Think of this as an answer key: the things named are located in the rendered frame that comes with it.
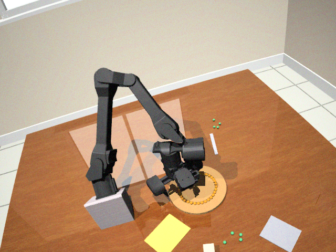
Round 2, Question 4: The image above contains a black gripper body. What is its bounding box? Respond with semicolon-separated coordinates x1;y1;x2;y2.
146;159;203;196

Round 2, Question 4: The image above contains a tan round board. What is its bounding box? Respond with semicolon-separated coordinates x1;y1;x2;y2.
169;166;227;215

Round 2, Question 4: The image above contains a white rectangular sheet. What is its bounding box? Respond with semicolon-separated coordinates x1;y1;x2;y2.
259;216;302;252

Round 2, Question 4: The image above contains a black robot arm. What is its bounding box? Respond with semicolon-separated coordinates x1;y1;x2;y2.
86;68;205;200

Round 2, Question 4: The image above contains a pale yellow rectangular card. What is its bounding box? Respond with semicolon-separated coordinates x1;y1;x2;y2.
144;214;191;252

